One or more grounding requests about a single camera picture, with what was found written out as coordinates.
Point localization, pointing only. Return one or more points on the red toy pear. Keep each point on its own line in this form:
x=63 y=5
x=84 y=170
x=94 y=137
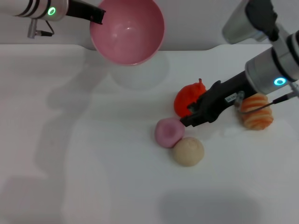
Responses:
x=187 y=98

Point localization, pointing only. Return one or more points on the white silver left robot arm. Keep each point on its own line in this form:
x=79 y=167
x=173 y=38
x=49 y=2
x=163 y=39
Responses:
x=30 y=7

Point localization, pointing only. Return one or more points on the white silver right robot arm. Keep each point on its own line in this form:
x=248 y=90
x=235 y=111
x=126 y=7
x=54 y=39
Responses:
x=271 y=70

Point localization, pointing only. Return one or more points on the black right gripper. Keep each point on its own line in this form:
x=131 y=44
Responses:
x=217 y=100

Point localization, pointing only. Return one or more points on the orange striped bread roll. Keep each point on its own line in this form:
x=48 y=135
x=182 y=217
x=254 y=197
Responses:
x=257 y=116

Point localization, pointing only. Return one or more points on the pink plastic bowl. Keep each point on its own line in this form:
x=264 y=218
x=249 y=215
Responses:
x=127 y=35

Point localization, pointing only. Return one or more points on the pink toy peach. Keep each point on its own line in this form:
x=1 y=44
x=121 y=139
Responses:
x=168 y=134

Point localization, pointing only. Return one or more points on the beige round bun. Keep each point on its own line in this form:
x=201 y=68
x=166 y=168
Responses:
x=188 y=151

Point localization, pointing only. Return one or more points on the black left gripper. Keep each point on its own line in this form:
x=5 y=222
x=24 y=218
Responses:
x=79 y=10

